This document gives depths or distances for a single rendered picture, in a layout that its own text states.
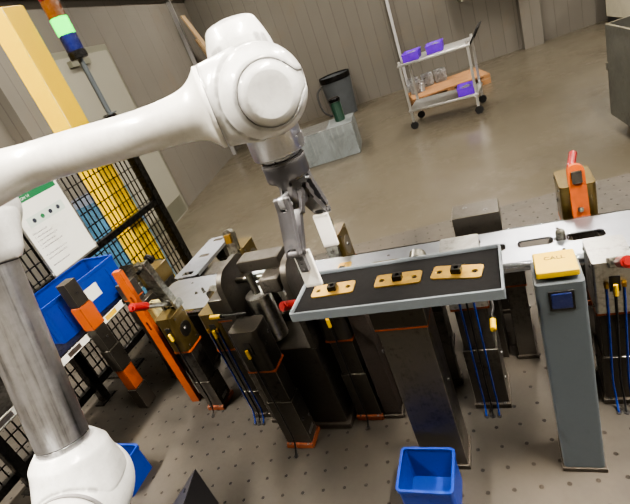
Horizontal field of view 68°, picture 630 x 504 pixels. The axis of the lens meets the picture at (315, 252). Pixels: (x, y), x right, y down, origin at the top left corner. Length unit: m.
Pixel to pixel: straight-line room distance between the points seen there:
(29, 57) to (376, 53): 7.30
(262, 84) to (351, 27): 8.34
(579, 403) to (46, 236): 1.61
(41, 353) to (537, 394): 1.05
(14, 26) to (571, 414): 2.04
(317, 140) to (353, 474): 5.09
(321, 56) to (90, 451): 8.29
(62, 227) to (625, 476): 1.74
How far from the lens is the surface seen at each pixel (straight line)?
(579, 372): 0.92
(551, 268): 0.80
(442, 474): 1.11
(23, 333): 1.01
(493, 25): 9.07
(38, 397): 1.03
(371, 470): 1.17
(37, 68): 2.09
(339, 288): 0.87
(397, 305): 0.78
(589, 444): 1.05
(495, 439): 1.16
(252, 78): 0.52
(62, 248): 1.86
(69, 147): 0.71
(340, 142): 5.93
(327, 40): 8.89
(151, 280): 1.32
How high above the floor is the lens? 1.60
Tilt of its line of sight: 25 degrees down
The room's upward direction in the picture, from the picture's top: 22 degrees counter-clockwise
